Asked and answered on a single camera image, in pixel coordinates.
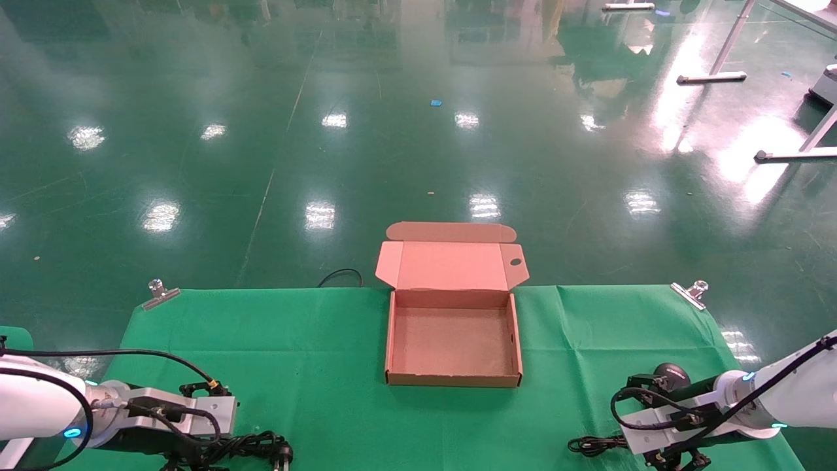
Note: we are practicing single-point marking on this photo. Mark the white table top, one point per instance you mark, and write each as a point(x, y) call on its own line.
point(814, 10)

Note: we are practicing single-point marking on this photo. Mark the white robot base bar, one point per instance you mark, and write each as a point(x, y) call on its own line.
point(13, 454)

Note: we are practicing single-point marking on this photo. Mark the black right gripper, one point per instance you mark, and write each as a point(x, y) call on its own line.
point(703, 391)

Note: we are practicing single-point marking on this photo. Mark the open brown cardboard box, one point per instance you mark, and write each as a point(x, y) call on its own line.
point(451, 340)

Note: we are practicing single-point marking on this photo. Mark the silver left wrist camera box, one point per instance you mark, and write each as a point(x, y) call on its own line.
point(209, 415)

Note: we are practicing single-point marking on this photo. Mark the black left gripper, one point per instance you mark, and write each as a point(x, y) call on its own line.
point(150, 445)

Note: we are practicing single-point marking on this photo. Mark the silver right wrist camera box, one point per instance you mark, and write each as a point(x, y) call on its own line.
point(644, 435)

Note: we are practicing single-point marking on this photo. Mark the metal cloth clip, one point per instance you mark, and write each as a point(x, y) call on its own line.
point(160, 297)
point(690, 294)

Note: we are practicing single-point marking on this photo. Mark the grey metal table leg frame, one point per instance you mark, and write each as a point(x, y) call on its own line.
point(713, 78)
point(794, 156)

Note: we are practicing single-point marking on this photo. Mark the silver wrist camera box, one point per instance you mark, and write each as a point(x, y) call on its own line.
point(644, 435)
point(209, 415)

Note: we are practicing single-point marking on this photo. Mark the green table cloth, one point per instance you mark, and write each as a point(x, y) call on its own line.
point(340, 392)

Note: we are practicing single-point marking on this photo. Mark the grey machine base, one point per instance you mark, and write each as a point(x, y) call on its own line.
point(825, 88)

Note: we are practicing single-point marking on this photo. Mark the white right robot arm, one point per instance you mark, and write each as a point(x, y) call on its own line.
point(798, 392)

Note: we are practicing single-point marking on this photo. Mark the green rounded pad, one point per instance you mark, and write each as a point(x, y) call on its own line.
point(16, 339)

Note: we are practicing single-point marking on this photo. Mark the grey metal table foot bar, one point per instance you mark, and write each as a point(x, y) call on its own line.
point(628, 6)

